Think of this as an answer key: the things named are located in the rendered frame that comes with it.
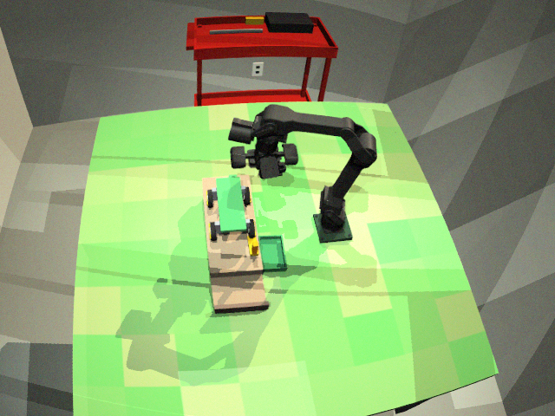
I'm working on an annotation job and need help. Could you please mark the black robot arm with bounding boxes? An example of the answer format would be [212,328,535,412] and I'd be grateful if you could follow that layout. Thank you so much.
[228,104,377,234]

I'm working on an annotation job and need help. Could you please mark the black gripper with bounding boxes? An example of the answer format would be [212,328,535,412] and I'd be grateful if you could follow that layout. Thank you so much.
[230,143,299,170]

